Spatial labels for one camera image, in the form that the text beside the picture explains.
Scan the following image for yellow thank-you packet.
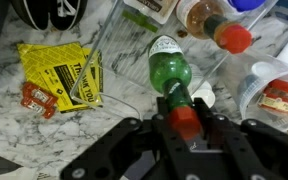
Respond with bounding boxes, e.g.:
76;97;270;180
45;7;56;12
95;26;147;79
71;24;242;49
16;41;105;114

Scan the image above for green plastic stick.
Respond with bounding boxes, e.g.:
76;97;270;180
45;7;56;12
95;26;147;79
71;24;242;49
121;9;159;34

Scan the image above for red yellow condiment packets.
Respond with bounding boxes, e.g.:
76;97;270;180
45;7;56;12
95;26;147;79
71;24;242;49
257;78;288;113

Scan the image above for green bottle with red cap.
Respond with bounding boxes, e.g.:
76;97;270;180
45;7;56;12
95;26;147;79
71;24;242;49
147;34;203;141

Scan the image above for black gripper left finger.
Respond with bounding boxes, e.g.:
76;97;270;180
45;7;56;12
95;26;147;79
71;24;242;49
59;96;199;180

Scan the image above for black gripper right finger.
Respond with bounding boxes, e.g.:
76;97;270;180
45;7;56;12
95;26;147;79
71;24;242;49
193;97;288;180

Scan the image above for black round pouch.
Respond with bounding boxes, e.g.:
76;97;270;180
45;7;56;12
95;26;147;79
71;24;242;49
10;0;89;32

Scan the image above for clear plastic cup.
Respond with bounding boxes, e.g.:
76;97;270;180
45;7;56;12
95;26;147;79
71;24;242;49
238;61;288;132

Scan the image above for clear acrylic tray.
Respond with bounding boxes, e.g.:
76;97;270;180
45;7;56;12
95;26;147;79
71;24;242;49
69;0;279;121

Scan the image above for hot sauce bottle red cap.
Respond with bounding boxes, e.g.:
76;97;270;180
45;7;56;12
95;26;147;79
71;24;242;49
175;0;254;55

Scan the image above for red sauce packet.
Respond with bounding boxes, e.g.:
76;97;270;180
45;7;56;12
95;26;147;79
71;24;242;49
21;81;59;108
20;96;56;120

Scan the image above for clear bottle blue cap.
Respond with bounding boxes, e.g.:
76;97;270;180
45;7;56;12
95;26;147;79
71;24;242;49
228;0;267;13

